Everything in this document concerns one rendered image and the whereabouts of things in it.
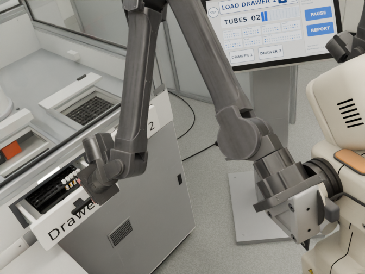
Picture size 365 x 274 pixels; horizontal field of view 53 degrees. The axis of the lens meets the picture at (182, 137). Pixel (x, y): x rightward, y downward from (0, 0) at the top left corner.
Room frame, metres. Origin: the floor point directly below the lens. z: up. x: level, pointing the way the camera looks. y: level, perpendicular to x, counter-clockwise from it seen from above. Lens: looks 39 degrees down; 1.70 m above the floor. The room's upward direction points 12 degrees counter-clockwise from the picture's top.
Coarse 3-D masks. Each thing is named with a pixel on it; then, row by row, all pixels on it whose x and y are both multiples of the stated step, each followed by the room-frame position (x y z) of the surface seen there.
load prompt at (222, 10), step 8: (232, 0) 1.42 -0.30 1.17; (240, 0) 1.41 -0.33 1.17; (248, 0) 1.40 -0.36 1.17; (256, 0) 1.40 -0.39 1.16; (264, 0) 1.39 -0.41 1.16; (272, 0) 1.38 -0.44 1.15; (280, 0) 1.38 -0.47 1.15; (288, 0) 1.37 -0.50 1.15; (296, 0) 1.36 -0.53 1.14; (224, 8) 1.41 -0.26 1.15; (232, 8) 1.40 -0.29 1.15; (240, 8) 1.39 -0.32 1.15; (248, 8) 1.39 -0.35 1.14; (256, 8) 1.38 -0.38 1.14
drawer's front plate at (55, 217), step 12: (72, 192) 0.80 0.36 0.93; (84, 192) 0.81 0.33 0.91; (60, 204) 0.76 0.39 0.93; (72, 204) 0.77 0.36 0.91; (96, 204) 0.82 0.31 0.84; (48, 216) 0.73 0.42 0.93; (60, 216) 0.74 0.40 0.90; (72, 216) 0.76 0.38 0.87; (84, 216) 0.78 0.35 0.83; (36, 228) 0.70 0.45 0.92; (48, 228) 0.72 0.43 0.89; (60, 228) 0.73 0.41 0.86; (72, 228) 0.75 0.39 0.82; (48, 240) 0.70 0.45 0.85
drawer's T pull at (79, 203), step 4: (76, 200) 0.78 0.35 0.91; (80, 200) 0.78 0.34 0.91; (88, 200) 0.77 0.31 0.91; (76, 204) 0.77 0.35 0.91; (80, 204) 0.76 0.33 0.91; (84, 204) 0.76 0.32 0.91; (76, 208) 0.75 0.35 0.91; (80, 208) 0.75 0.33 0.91; (72, 212) 0.74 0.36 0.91; (76, 212) 0.74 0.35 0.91
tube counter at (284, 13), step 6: (294, 6) 1.35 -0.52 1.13; (258, 12) 1.37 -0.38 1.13; (264, 12) 1.36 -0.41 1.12; (270, 12) 1.36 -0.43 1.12; (276, 12) 1.35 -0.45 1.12; (282, 12) 1.35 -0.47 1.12; (288, 12) 1.34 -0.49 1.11; (294, 12) 1.34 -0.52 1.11; (252, 18) 1.36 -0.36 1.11; (258, 18) 1.35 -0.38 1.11; (264, 18) 1.35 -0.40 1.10; (270, 18) 1.34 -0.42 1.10; (276, 18) 1.34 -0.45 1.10; (282, 18) 1.33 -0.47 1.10
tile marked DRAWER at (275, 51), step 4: (260, 48) 1.28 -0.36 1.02; (264, 48) 1.28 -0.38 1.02; (268, 48) 1.27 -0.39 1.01; (272, 48) 1.27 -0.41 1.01; (276, 48) 1.27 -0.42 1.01; (280, 48) 1.26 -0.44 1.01; (260, 52) 1.27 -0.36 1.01; (264, 52) 1.27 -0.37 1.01; (268, 52) 1.26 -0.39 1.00; (272, 52) 1.26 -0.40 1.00; (276, 52) 1.26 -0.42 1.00; (280, 52) 1.25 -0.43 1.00; (260, 56) 1.26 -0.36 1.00; (264, 56) 1.26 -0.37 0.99; (268, 56) 1.25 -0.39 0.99; (272, 56) 1.25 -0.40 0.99; (276, 56) 1.25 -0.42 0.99; (280, 56) 1.24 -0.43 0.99
